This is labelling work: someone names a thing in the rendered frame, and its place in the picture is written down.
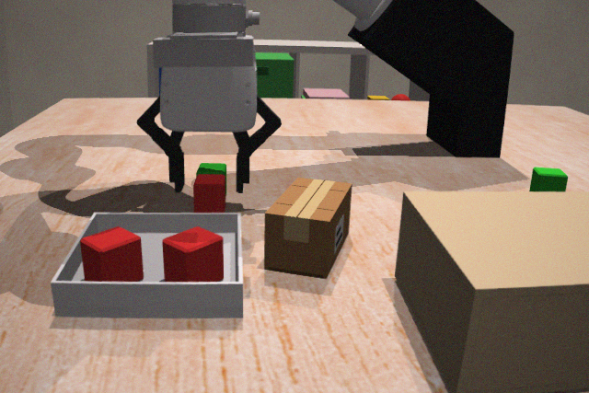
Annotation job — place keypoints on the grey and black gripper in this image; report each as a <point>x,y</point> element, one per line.
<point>212,100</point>

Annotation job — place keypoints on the red block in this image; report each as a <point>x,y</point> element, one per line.
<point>195,255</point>
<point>114,255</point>
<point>209,193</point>

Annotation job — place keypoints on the brown cardboard box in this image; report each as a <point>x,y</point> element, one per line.
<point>307,226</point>

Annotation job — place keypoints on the green block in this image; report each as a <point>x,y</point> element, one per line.
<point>212,168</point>
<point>548,179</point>

